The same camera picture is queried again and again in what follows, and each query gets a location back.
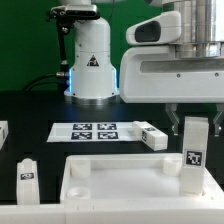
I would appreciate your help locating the black camera on stand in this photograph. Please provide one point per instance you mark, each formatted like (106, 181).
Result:
(65, 17)

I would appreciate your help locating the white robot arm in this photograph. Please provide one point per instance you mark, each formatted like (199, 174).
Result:
(176, 57)

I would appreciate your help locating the white L-shaped fence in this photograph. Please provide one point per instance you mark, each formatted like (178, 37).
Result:
(206, 209)

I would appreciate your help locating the white marker base plate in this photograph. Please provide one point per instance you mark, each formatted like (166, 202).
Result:
(91, 132)

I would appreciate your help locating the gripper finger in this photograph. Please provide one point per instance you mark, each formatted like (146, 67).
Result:
(218, 118)

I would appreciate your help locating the white desk tabletop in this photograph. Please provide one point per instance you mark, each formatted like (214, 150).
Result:
(132, 177)

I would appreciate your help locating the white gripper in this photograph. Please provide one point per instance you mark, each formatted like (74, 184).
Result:
(154, 75)

